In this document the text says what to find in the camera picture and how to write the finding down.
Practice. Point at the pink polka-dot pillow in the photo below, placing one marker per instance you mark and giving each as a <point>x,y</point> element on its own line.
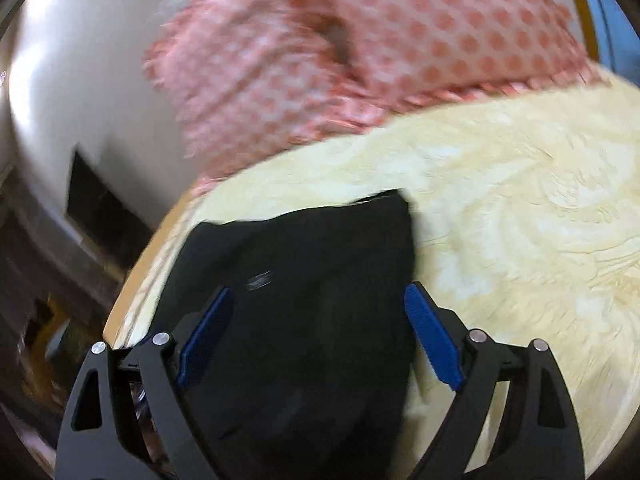
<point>411,53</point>
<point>249,79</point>

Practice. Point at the wooden framed window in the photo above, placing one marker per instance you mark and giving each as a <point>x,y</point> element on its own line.
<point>611,34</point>

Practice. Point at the lower pink polka-dot pillow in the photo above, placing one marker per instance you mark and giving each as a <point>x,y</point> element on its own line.
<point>249,79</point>

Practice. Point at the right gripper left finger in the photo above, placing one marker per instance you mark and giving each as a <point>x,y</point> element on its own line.
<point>100,437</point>

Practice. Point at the black pants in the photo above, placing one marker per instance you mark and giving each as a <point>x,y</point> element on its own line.
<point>309,377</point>

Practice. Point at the cream patterned bedspread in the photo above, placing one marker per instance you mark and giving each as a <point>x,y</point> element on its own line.
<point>526,221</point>

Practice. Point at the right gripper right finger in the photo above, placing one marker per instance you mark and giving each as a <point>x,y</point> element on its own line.
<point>512,416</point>

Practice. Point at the upper pink polka-dot pillow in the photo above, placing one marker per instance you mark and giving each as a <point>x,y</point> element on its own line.
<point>411,53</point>

